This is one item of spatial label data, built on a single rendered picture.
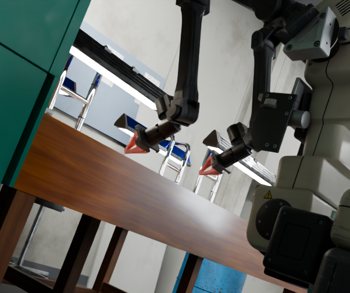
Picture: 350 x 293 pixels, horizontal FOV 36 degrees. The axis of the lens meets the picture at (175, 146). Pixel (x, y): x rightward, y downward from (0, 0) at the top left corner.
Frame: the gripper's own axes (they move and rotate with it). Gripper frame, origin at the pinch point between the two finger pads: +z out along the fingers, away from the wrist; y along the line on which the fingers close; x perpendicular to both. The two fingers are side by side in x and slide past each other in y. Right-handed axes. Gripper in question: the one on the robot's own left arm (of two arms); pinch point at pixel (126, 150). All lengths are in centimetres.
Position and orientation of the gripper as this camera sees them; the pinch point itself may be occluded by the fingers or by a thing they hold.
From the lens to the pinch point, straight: 173.8
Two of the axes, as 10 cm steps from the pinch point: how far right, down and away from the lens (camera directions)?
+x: 2.1, 8.3, -5.1
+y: -5.4, -3.4, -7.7
